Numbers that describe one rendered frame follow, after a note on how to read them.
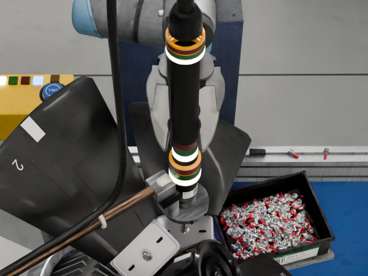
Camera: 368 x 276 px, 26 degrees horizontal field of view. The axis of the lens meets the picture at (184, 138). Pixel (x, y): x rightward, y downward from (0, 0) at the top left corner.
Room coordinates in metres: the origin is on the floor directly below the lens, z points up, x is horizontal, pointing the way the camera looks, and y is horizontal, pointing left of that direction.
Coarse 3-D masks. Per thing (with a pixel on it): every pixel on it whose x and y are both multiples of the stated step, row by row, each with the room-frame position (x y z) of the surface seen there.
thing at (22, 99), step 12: (0, 96) 0.93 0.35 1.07; (12, 96) 0.93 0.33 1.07; (24, 96) 0.93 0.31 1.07; (36, 96) 0.93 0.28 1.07; (0, 108) 0.91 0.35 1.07; (12, 108) 0.91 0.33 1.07; (24, 108) 0.91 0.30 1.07; (0, 120) 0.89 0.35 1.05; (12, 120) 0.89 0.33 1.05; (0, 132) 0.89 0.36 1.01
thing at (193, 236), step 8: (160, 216) 0.61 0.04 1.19; (208, 216) 0.61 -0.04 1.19; (168, 224) 0.60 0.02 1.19; (176, 224) 0.60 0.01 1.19; (192, 224) 0.60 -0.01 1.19; (200, 224) 0.60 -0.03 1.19; (208, 224) 0.60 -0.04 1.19; (176, 232) 0.58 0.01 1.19; (192, 232) 0.58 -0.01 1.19; (200, 232) 0.58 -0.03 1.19; (208, 232) 0.58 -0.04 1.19; (184, 240) 0.57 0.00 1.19; (192, 240) 0.57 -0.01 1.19; (200, 240) 0.57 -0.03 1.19
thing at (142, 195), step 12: (144, 192) 0.54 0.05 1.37; (120, 204) 0.52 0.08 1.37; (132, 204) 0.53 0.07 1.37; (108, 216) 0.51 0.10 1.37; (84, 228) 0.49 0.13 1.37; (96, 228) 0.49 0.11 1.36; (72, 240) 0.47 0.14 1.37; (48, 252) 0.46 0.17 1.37; (24, 264) 0.44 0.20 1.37; (36, 264) 0.44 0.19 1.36
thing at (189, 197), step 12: (180, 0) 0.58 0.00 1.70; (192, 0) 0.58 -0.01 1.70; (180, 12) 0.58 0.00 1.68; (192, 12) 0.58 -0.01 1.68; (168, 24) 0.58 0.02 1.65; (180, 24) 0.57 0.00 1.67; (192, 24) 0.57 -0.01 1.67; (180, 36) 0.57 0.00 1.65; (192, 36) 0.57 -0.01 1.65; (180, 192) 0.57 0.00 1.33; (192, 192) 0.57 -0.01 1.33; (180, 204) 0.57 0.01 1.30; (192, 204) 0.57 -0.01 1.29
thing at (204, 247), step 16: (208, 240) 0.54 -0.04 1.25; (176, 256) 0.51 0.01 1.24; (192, 256) 0.50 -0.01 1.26; (208, 256) 0.52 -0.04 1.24; (224, 256) 0.53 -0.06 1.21; (160, 272) 0.49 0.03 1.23; (176, 272) 0.49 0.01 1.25; (192, 272) 0.48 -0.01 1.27; (208, 272) 0.49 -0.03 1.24; (224, 272) 0.50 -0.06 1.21; (240, 272) 0.51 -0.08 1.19
